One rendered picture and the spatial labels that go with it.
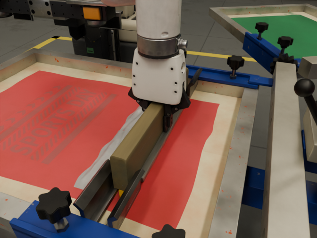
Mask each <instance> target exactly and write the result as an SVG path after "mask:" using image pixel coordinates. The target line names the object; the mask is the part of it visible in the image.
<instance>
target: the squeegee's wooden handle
mask: <svg viewBox="0 0 317 238"><path fill-rule="evenodd" d="M188 75H189V69H188V68H187V67H186V93H187V86H188ZM164 115H165V104H164V103H160V102H154V101H152V102H151V103H150V105H149V106H148V107H147V109H146V110H145V111H144V113H143V114H142V115H141V116H140V118H139V119H138V120H137V122H136V123H135V125H134V126H133V127H132V129H131V130H130V131H129V132H128V134H127V135H126V136H125V138H124V139H123V141H122V142H121V143H120V145H119V146H118V147H117V149H116V150H115V151H114V152H113V153H112V155H111V157H110V165H111V171H112V178H113V185H114V188H117V189H120V190H123V191H124V190H125V189H126V187H127V185H128V184H129V182H130V180H131V179H132V177H133V175H134V174H135V172H136V171H138V170H140V169H141V168H142V166H143V165H144V163H145V162H146V160H147V158H148V156H149V154H150V153H151V151H152V149H153V148H154V146H155V144H156V143H157V141H158V139H159V138H160V136H161V134H162V133H163V116H164Z"/></svg>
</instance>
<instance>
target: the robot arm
mask: <svg viewBox="0 0 317 238"><path fill-rule="evenodd" d="M83 1H101V2H102V3H103V4H105V5H107V6H110V7H121V6H131V5H135V7H136V27H137V48H136V49H135V51H134V56H133V66H132V87H131V89H130V90H129V92H128V96H130V97H131V98H133V99H134V100H136V102H137V103H138V104H139V105H140V106H141V107H142V111H143V112H144V111H145V110H146V109H147V107H148V106H149V105H150V103H151V102H152V101H154V102H160V103H164V104H165V115H164V116H163V132H167V130H168V128H170V127H171V126H172V123H173V114H174V113H176V112H177V111H179V110H180V109H185V108H189V106H190V104H191V102H190V100H189V97H188V95H187V93H186V64H185V56H184V51H183V50H181V49H182V48H187V45H188V41H187V40H183V39H182V36H181V34H180V26H181V5H182V0H83ZM180 100H181V102H180Z"/></svg>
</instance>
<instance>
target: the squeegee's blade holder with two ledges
mask: <svg viewBox="0 0 317 238"><path fill-rule="evenodd" d="M182 112H183V109H180V110H179V111H177V112H176V113H174V114H173V123H172V126H171V127H169V128H168V130H167V132H163V133H162V134H161V136H160V138H159V139H158V141H157V143H156V144H155V146H154V148H153V149H152V151H151V153H150V154H149V156H148V158H147V160H146V162H145V163H144V165H143V166H142V169H143V170H144V171H145V173H144V174H143V176H142V178H141V182H144V181H145V179H146V177H147V175H148V173H149V171H150V170H151V168H152V166H153V164H154V162H155V160H156V159H157V157H158V155H159V153H160V151H161V150H162V148H163V146H164V144H165V142H166V141H167V139H168V137H169V135H170V133H171V131H172V130H173V128H174V126H175V124H176V122H177V121H178V119H179V117H180V115H181V113H182Z"/></svg>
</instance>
